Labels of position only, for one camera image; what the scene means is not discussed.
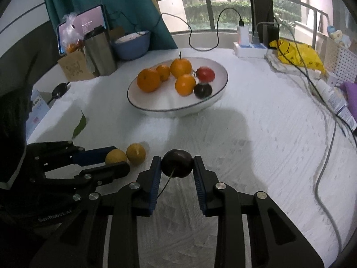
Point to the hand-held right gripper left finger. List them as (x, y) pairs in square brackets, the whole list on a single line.
[(154, 184)]

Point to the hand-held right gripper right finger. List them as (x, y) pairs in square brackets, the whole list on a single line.
[(199, 185)]

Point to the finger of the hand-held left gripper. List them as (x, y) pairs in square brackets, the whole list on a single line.
[(94, 155), (111, 171)]

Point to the small yellow fruit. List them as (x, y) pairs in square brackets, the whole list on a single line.
[(116, 155), (136, 153)]

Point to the dark cherry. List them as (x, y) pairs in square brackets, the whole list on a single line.
[(203, 90), (177, 163)]

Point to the white plate with dark rim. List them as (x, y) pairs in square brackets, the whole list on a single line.
[(173, 100)]

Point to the small orange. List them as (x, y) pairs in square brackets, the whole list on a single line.
[(148, 80), (185, 85), (163, 72)]

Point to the red fruit with green calyx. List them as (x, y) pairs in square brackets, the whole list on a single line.
[(205, 74)]

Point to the orange with stem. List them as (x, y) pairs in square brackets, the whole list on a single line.
[(181, 67)]

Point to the green leaf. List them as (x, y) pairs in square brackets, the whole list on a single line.
[(79, 124)]

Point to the black round device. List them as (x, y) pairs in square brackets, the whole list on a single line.
[(60, 89)]

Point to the clear plastic box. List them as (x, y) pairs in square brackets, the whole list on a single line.
[(36, 109)]

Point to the brown cardboard box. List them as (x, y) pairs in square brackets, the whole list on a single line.
[(75, 66)]

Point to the stainless steel mug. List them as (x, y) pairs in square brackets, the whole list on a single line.
[(101, 53)]

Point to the blue bowl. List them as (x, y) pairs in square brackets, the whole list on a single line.
[(131, 46)]

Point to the clear plastic bag of oranges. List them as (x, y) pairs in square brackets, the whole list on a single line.
[(72, 37)]

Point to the tablet with lit screen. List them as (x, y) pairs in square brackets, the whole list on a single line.
[(89, 22)]

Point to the white power strip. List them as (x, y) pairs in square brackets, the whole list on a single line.
[(249, 50)]

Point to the white charger plug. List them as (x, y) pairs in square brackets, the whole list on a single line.
[(243, 35)]

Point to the white tube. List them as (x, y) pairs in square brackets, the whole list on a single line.
[(336, 102)]

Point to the black charger plug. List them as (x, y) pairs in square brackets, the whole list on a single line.
[(271, 35)]

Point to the yellow plastic bag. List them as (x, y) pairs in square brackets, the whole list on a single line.
[(302, 54)]

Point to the purple cloth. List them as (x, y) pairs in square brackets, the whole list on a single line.
[(350, 88)]

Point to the balcony railing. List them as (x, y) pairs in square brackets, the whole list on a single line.
[(223, 2)]

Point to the white perforated basket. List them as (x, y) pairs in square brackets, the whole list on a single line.
[(341, 57)]

